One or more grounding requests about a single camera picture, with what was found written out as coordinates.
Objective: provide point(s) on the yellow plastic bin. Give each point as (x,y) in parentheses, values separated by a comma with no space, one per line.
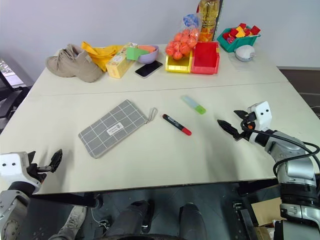
(178,65)

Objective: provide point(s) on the yellow printed carton box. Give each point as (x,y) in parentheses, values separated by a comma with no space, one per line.
(120,62)

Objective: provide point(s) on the grey checked pencil pouch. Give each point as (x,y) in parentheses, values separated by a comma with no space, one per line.
(112,128)

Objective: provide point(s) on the black smartphone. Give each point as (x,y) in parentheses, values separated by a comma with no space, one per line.
(149,69)

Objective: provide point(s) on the green sponge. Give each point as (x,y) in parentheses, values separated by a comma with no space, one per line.
(132,53)

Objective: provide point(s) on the yellow cloth bag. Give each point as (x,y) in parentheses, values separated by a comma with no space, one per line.
(100,53)

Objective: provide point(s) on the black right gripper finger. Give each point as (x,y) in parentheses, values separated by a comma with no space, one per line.
(241,114)
(228,127)

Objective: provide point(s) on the large red foam block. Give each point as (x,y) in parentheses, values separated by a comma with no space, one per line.
(255,30)

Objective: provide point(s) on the purple bowl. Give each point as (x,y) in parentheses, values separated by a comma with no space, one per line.
(148,58)

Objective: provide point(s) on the green plastic bin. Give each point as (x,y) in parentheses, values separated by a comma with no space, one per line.
(231,44)

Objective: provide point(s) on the bag of orange balls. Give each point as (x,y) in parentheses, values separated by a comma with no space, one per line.
(181,43)

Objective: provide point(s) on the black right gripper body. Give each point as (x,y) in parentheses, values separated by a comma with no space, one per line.
(247,122)

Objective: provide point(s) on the yellow foam block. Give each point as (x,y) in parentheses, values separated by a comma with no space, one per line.
(241,32)

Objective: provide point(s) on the green blue highlighter pen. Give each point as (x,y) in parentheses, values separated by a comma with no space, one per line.
(193,105)

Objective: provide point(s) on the yellow cooking oil bottle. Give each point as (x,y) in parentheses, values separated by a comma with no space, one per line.
(209,17)

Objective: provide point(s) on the grey sneaker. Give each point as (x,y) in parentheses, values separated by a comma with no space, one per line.
(72,222)

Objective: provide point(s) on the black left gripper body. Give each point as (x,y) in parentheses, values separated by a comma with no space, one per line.
(35,173)

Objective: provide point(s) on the red plastic bin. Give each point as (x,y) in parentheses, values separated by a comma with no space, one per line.
(205,58)

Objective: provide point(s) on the red black marker pen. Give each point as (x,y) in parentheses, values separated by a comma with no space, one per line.
(176,124)

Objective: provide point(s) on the dark rounded leg shape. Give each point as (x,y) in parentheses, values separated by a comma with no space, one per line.
(131,217)

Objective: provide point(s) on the grey white round device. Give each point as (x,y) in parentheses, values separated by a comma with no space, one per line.
(245,53)

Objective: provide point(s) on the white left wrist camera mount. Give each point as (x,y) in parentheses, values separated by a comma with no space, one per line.
(12,166)

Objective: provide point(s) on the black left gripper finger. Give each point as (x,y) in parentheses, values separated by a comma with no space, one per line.
(56,159)
(31,157)

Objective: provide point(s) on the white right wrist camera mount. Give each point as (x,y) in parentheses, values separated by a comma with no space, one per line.
(262,115)

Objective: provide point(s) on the brown cardboard box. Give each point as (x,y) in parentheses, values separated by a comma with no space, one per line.
(265,212)

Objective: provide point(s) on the orange sponge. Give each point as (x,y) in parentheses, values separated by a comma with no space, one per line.
(147,48)

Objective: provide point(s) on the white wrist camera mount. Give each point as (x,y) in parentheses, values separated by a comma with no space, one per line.
(12,166)
(262,115)

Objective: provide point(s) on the beige lace-up shoe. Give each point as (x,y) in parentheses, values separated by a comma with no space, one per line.
(75,62)

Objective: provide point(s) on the small red foam block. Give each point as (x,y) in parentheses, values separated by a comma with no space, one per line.
(233,33)

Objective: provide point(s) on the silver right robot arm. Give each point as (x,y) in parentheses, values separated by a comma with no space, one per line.
(297,172)

